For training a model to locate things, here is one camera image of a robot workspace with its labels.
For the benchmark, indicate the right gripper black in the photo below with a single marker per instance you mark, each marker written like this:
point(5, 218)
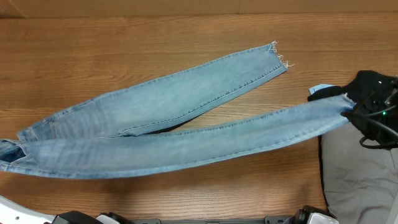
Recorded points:
point(357, 117)

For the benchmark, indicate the light blue denim jeans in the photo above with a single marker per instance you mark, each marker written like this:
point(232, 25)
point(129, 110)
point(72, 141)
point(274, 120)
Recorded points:
point(131, 132)

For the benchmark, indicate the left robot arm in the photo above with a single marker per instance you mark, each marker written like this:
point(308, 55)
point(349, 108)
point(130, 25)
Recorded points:
point(13, 213)

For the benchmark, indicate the black garment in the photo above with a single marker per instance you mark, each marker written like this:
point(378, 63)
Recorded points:
point(367, 85)

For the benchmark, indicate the grey shirt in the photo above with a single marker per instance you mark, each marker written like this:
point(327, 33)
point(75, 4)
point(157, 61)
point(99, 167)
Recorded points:
point(360, 184)

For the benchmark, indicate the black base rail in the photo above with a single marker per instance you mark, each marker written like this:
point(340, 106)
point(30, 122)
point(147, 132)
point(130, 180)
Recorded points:
point(281, 219)

